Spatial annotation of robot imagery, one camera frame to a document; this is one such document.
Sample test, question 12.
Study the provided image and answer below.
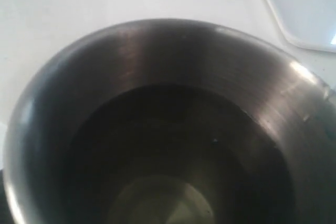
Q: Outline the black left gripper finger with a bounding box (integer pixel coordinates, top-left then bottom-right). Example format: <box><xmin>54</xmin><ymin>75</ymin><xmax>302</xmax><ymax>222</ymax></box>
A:
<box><xmin>0</xmin><ymin>170</ymin><xmax>11</xmax><ymax>224</ymax></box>

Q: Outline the stainless steel cup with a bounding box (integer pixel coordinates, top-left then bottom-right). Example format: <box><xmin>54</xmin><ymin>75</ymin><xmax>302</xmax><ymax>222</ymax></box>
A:
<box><xmin>1</xmin><ymin>19</ymin><xmax>335</xmax><ymax>223</ymax></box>

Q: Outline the white rectangular tray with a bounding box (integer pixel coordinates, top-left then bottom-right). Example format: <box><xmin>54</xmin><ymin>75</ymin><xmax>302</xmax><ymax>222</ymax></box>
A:
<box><xmin>266</xmin><ymin>0</ymin><xmax>335</xmax><ymax>52</ymax></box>

